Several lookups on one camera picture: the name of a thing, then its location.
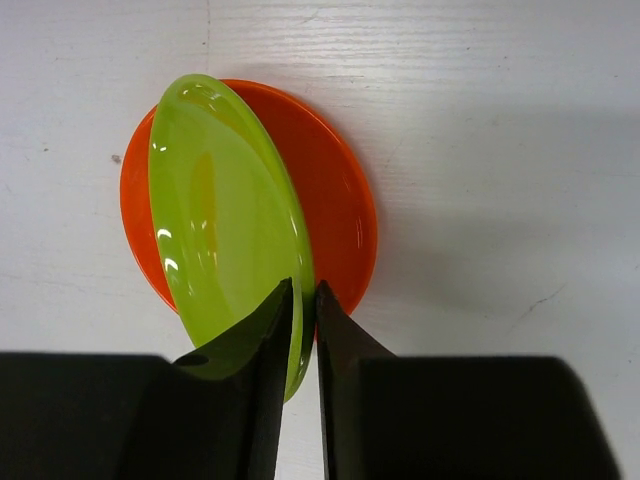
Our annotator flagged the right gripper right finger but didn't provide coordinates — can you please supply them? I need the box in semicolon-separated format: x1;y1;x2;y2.
315;283;621;479

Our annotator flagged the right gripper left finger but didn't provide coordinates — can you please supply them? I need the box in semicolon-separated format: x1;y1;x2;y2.
1;280;293;479

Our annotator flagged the green plastic plate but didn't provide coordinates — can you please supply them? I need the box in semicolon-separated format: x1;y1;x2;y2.
148;74;315;397

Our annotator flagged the orange plastic plate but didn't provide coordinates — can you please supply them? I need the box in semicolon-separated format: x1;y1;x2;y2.
119;79;378;314

